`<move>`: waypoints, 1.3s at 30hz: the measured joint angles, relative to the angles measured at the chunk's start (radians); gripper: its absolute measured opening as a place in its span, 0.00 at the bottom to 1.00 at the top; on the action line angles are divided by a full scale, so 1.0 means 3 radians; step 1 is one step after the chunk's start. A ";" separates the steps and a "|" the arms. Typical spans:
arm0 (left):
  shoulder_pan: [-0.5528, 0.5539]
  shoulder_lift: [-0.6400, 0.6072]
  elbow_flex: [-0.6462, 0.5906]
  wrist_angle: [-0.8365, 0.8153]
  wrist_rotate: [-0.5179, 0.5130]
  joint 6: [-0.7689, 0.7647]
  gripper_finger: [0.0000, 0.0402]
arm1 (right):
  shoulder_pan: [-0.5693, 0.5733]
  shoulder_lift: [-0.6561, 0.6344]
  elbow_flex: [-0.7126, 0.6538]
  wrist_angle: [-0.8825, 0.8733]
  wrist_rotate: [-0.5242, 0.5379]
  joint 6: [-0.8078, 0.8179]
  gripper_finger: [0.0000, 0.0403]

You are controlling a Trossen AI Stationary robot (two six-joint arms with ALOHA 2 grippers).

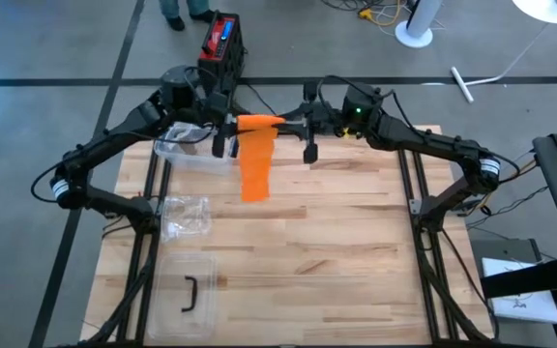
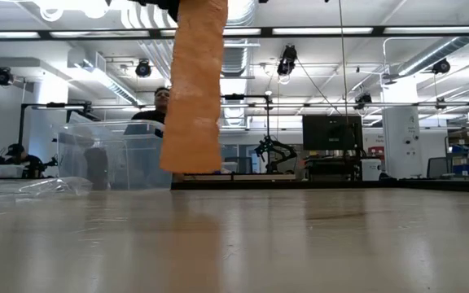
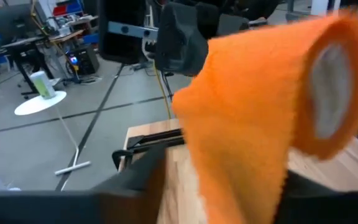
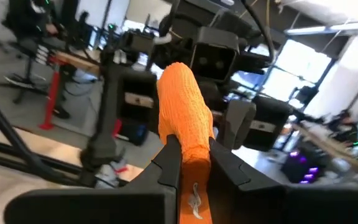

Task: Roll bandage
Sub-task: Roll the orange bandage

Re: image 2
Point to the person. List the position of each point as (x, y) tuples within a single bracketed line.
[(161, 99), (23, 160)]

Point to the small white box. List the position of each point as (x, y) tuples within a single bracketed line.
[(371, 167)]

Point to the black computer monitor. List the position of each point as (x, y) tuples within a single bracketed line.
[(332, 132)]

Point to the black background robot arm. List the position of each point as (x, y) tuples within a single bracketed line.
[(49, 163), (277, 152)]

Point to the clear plastic bag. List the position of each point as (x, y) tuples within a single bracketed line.
[(55, 186)]

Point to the clear plastic bin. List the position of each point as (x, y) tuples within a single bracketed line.
[(137, 158)]

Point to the white column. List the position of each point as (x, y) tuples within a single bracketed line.
[(401, 136)]

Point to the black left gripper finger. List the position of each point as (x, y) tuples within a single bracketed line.
[(165, 5)]

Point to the orange elastic bandage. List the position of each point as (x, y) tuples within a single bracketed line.
[(194, 101)]

